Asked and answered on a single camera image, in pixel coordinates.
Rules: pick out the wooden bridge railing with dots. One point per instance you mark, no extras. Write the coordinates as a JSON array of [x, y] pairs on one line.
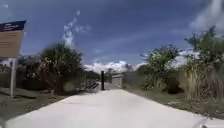
[[91, 84], [117, 81]]

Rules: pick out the dark bollard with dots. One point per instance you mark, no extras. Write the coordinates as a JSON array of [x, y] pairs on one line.
[[102, 80]]

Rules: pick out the palm bushes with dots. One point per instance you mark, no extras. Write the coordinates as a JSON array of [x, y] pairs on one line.
[[60, 66]]

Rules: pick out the grass verge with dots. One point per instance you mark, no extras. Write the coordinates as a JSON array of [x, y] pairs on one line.
[[173, 101], [23, 103]]

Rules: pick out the bushes and small trees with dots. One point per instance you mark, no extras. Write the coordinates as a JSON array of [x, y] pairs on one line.
[[200, 73]]

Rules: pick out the brown and blue sign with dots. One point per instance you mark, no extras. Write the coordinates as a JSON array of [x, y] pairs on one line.
[[10, 41]]

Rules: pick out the robot's own part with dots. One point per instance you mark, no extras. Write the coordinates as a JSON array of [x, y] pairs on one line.
[[204, 126]]

